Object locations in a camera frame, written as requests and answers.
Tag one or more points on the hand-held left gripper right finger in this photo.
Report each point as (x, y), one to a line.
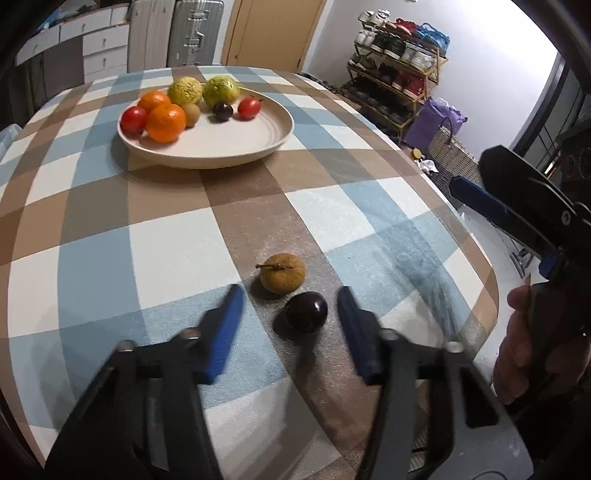
(358, 334)

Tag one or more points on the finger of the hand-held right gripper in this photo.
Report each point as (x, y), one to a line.
(517, 175)
(480, 198)

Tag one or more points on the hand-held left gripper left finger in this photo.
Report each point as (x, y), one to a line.
(220, 332)

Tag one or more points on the dark purple plum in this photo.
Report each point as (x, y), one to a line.
(222, 111)
(305, 313)

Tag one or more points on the brown longan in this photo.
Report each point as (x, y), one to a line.
(191, 115)
(281, 274)

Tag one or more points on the cream round plate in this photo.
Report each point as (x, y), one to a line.
(231, 143)

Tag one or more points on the orange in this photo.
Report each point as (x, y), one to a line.
(154, 100)
(166, 123)

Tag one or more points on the red tomato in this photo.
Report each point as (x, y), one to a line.
(249, 109)
(134, 121)

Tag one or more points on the person's right hand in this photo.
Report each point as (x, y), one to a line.
(512, 360)

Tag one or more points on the woven basket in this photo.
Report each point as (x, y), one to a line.
(457, 157)

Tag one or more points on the crumpled white paper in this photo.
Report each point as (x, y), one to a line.
(428, 166)

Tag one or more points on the purple bag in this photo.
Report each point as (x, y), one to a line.
(429, 124)

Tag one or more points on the wooden shoe rack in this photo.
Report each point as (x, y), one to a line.
(415, 108)

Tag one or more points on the checked tablecloth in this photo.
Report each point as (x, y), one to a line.
(138, 240)

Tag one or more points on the rows of sneakers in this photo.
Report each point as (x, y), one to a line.
(397, 50)

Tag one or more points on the yellow-green round fruit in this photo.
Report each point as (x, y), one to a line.
(221, 91)
(184, 91)

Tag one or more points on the wooden door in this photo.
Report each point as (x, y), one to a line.
(272, 32)

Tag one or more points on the silver suitcase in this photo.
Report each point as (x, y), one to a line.
(196, 32)

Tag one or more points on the white ribbed suitcase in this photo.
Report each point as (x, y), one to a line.
(150, 34)

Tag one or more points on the white drawer desk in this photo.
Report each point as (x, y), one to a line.
(97, 41)

